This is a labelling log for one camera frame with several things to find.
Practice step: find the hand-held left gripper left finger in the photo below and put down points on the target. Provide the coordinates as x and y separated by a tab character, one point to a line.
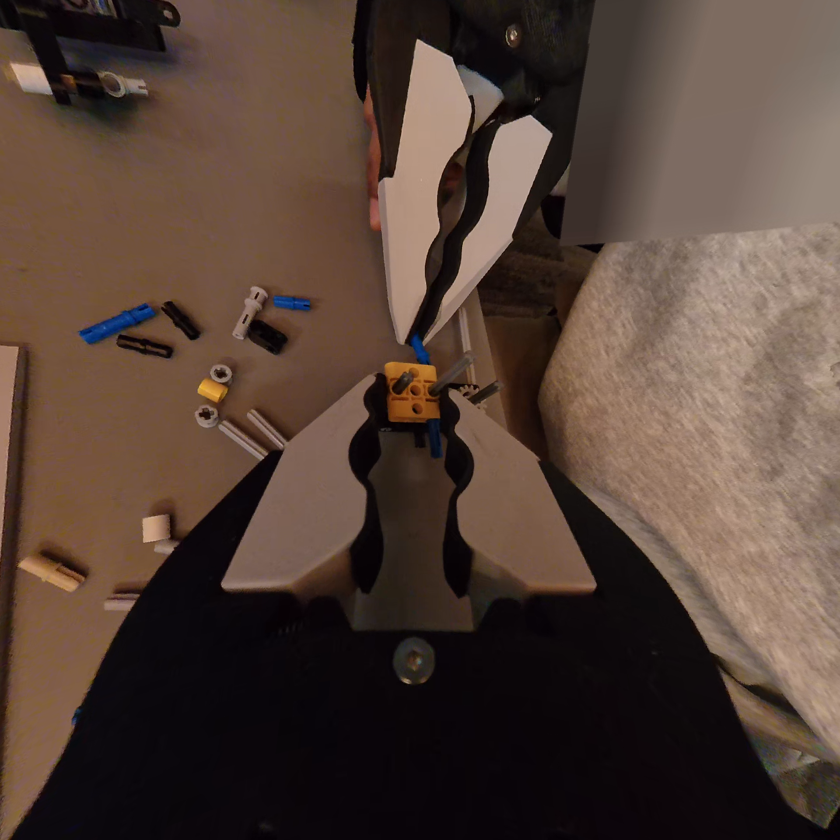
295	525

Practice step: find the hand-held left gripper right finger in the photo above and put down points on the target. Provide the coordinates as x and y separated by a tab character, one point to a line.
525	525

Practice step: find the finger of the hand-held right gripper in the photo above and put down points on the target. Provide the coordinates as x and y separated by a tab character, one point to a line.
413	197
505	190

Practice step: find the yellow black lego gear assembly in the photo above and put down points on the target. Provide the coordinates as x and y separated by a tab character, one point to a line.
410	394

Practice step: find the long light grey lego axle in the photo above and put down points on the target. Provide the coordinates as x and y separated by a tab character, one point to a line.
266	428
243	439

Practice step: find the white lego bush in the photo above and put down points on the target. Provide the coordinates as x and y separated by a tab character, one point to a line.
156	529

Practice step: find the grey lego bush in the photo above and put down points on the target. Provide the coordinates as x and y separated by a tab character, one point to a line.
221	373
207	417

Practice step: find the yellow lego bush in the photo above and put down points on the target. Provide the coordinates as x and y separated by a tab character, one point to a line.
212	390

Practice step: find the short blue lego pin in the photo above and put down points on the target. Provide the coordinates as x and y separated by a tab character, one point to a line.
292	302

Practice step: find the black lego connector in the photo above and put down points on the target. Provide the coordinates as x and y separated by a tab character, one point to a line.
269	337

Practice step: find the light grey lego axle pin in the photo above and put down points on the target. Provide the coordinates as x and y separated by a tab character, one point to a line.
248	315

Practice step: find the black lego pin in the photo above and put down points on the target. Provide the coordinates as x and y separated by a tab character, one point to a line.
144	346
180	320

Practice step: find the tan lego pin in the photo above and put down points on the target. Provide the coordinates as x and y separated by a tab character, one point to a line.
52	572

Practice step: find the long blue lego pin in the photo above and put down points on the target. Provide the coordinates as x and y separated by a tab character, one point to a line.
118	323

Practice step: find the lego instruction booklet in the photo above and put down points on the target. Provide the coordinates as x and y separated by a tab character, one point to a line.
10	459

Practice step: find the black lego subassembly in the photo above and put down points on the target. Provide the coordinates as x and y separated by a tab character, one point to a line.
98	26

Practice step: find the person's right hand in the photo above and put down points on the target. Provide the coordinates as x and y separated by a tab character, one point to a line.
373	184

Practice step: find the grey zip sweatshirt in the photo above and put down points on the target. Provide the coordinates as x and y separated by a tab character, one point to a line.
689	426

